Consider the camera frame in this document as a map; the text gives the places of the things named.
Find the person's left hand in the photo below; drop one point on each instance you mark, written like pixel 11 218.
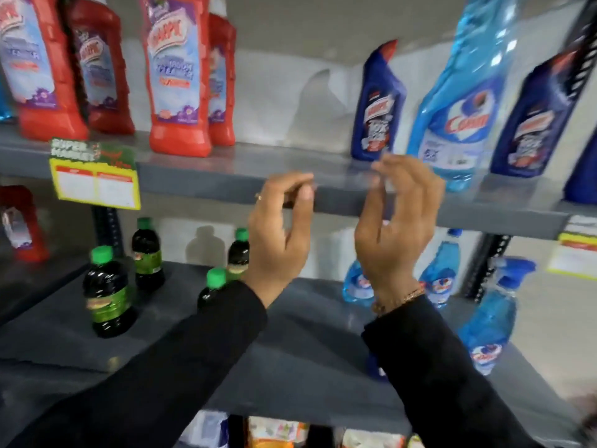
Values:
pixel 273 237

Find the person's right hand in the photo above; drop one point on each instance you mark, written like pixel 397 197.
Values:
pixel 396 237

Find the person's left thumb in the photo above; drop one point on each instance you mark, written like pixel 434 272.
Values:
pixel 301 219

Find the person's right thumb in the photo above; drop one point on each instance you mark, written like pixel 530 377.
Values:
pixel 369 214

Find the clear plastic label strip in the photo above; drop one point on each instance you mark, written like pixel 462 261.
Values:
pixel 343 184

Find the person's left forearm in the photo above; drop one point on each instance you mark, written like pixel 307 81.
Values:
pixel 177 368

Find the person's right forearm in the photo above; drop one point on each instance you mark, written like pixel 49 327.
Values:
pixel 433 382

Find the blue glass cleaner spray bottle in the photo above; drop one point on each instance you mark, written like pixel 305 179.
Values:
pixel 357 284
pixel 492 321
pixel 442 272

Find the dark bottle with green cap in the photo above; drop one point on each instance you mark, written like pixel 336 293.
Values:
pixel 238 254
pixel 147 258
pixel 108 298
pixel 212 286

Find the dark blue toilet cleaner bottle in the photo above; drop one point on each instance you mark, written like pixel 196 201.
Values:
pixel 536 121
pixel 378 111
pixel 583 177

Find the black slotted shelf upright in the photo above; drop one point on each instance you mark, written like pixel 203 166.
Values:
pixel 485 265
pixel 108 230
pixel 583 46

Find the wide grey metal shelf board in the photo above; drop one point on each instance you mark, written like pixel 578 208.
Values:
pixel 303 354

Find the large light blue cleaner bottle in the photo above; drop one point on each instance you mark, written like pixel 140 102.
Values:
pixel 466 102

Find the green and yellow price tag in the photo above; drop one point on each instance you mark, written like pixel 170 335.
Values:
pixel 95 177

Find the white and yellow price tag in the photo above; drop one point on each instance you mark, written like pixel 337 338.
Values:
pixel 576 254

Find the orange packet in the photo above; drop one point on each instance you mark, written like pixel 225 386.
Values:
pixel 277 434

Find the pale printed packet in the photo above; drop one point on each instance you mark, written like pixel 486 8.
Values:
pixel 373 439

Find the white and blue packet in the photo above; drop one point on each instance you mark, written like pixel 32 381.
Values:
pixel 205 431

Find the small red cleaner bottle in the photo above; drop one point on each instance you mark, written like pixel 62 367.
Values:
pixel 21 228

